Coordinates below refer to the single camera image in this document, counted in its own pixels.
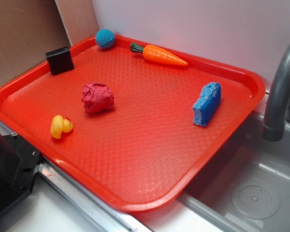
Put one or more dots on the red plastic tray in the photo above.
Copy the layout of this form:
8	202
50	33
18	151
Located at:
141	153

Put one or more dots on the crumpled red paper ball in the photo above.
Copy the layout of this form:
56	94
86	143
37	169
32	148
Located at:
97	97

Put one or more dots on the blue sponge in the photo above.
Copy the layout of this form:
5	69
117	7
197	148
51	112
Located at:
207	104

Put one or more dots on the orange toy carrot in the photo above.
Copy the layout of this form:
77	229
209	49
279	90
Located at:
157	54

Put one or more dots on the yellow rubber duck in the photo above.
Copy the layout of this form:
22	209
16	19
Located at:
60	125

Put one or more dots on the blue textured ball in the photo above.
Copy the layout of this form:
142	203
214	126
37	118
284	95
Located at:
105	38

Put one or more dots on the grey plastic sink basin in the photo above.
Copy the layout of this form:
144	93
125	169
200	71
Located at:
245	187

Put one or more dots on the grey toy faucet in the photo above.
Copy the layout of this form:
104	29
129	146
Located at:
277	112

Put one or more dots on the brown cardboard panel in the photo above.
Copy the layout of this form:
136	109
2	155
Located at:
30	28

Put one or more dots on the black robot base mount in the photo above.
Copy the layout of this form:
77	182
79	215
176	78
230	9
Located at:
19	163

